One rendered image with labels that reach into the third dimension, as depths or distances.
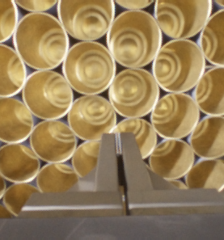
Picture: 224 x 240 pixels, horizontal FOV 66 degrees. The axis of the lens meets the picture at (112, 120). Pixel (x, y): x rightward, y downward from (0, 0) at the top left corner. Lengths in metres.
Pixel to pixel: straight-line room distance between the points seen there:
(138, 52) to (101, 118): 0.13
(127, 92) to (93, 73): 0.07
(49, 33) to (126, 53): 0.13
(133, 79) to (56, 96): 0.14
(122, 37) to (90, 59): 0.07
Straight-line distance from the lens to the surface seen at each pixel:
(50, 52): 0.33
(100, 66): 0.32
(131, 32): 0.32
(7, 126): 0.34
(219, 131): 0.35
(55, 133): 0.35
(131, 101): 0.32
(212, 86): 0.37
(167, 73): 0.33
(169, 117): 0.35
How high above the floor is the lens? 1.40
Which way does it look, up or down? 77 degrees down
